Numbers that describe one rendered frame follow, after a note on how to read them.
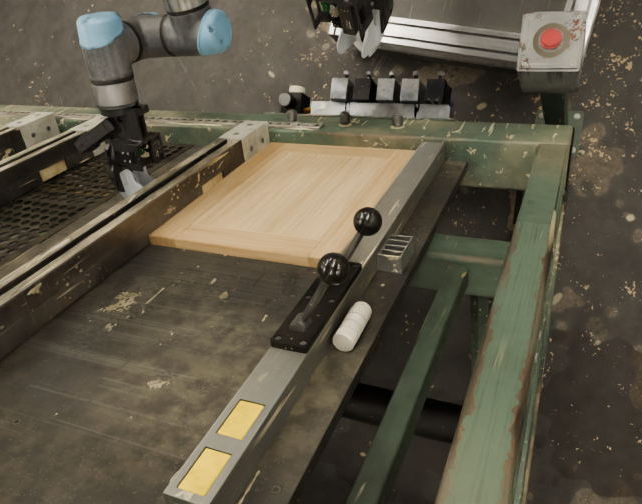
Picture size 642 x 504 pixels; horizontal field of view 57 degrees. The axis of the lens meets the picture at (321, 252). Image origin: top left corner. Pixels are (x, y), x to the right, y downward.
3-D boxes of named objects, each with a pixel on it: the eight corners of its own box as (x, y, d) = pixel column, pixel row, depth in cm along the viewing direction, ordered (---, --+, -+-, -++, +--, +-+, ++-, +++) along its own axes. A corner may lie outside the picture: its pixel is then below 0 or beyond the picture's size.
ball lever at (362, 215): (349, 280, 85) (391, 212, 77) (339, 294, 82) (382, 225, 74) (327, 266, 86) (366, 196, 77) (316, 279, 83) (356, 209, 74)
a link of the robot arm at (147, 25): (194, 50, 115) (160, 64, 106) (147, 52, 119) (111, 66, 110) (184, 7, 111) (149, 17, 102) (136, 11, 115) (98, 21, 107)
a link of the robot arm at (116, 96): (81, 85, 104) (112, 73, 111) (88, 110, 107) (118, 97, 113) (115, 86, 102) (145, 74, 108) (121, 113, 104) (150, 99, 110)
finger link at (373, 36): (355, 78, 86) (344, 27, 78) (371, 48, 88) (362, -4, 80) (375, 82, 84) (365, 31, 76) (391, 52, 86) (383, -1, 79)
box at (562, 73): (585, 40, 131) (588, 8, 114) (578, 94, 131) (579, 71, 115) (528, 41, 135) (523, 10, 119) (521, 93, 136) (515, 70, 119)
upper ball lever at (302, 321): (316, 329, 76) (360, 258, 68) (304, 347, 73) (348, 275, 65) (291, 313, 76) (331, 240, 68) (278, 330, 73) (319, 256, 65)
